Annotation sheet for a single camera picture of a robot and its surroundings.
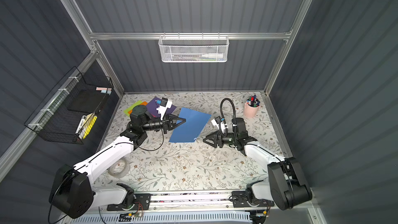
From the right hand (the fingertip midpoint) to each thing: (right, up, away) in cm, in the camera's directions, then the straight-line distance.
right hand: (208, 139), depth 79 cm
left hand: (-12, +10, -11) cm, 19 cm away
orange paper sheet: (-47, +20, +36) cm, 63 cm away
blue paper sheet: (-9, +6, -11) cm, 15 cm away
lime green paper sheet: (-55, +17, +32) cm, 66 cm away
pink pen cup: (+29, +17, +20) cm, 38 cm away
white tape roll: (-44, -17, +1) cm, 47 cm away
